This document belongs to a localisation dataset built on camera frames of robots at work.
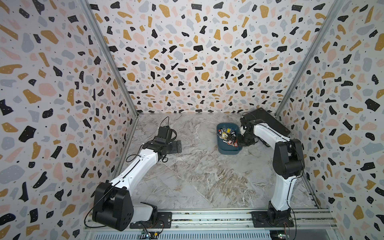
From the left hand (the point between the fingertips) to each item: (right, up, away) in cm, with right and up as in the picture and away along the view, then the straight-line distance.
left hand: (174, 145), depth 86 cm
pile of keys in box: (+36, +4, +21) cm, 41 cm away
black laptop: (+62, +21, +32) cm, 73 cm away
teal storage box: (+31, -3, +13) cm, 34 cm away
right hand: (+42, -1, +12) cm, 43 cm away
